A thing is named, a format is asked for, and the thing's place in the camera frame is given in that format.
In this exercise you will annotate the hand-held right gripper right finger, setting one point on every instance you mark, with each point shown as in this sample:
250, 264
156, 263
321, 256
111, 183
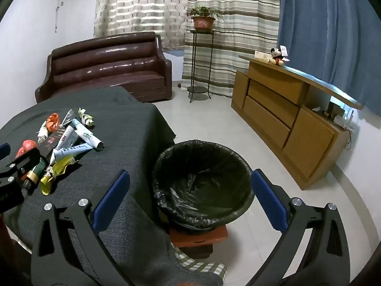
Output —
269, 202

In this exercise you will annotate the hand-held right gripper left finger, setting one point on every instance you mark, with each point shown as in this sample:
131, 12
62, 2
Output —
110, 202

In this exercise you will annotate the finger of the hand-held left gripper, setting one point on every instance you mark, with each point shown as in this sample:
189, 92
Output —
20, 165
4, 149

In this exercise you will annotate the green tube gold cap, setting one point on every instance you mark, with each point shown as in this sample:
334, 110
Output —
37, 171

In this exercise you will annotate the red wrapper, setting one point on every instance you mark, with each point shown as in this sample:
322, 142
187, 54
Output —
26, 146

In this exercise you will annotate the yellow foil wrapper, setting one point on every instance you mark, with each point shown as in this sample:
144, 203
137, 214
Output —
47, 181

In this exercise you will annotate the white and green wrapper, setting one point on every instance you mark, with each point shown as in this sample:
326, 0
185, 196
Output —
42, 132

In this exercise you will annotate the black cigarette box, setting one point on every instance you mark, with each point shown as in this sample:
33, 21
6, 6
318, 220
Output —
53, 143

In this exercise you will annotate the yellow-green wrapper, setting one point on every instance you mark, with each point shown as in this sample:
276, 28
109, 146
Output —
64, 165
86, 119

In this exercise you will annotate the blue and white tube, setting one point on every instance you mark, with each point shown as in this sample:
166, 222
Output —
70, 151

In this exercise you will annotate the orange wrapper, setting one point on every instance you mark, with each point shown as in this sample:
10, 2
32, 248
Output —
53, 120

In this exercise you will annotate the large white tube green print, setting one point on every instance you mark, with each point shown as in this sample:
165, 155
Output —
89, 138

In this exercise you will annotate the silver knotted wrapper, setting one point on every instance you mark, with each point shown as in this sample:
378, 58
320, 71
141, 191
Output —
69, 116

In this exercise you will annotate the trash bin with black liner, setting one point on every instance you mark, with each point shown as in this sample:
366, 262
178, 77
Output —
202, 184

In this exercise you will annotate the wooden cabinet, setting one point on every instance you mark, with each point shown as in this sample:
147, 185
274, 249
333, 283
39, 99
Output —
309, 143

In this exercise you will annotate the dark grey tablecloth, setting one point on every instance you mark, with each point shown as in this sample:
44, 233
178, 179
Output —
125, 131

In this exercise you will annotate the red stool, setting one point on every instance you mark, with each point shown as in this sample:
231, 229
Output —
205, 238

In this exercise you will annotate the green checked cloth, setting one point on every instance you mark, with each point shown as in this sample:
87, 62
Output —
205, 268

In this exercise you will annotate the small brown box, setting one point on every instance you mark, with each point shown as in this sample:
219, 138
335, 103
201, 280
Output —
334, 107

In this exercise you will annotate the white router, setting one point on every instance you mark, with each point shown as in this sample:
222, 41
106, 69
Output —
348, 119

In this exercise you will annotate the brown leather sofa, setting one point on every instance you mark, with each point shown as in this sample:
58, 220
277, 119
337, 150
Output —
104, 65

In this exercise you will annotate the black metal plant stand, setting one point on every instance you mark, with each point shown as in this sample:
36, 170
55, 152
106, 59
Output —
198, 91

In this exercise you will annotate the mouse plush toy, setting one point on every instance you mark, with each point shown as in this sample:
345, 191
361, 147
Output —
278, 58

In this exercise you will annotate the white tissue box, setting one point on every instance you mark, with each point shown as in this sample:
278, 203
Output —
262, 54

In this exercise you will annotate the blue curtain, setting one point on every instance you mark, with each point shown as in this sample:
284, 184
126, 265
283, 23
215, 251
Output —
327, 35

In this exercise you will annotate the striped curtain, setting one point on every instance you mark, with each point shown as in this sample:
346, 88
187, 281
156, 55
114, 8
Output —
247, 20

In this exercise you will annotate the potted plant in red pot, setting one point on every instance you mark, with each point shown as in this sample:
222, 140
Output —
203, 23

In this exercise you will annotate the beige patterned curtain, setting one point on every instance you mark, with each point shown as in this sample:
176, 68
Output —
140, 6

